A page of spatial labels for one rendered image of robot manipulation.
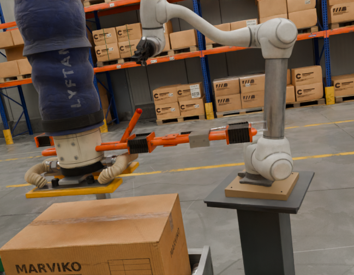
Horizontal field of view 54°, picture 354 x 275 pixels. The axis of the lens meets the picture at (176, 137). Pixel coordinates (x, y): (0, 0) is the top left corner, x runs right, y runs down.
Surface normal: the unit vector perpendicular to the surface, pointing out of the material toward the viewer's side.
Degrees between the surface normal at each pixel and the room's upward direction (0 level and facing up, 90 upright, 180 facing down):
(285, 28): 85
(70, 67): 71
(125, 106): 90
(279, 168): 97
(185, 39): 93
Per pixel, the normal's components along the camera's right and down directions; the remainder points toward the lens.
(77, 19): 0.86, 0.04
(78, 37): 0.79, -0.22
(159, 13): 0.28, 0.41
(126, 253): -0.16, 0.24
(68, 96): 0.32, -0.10
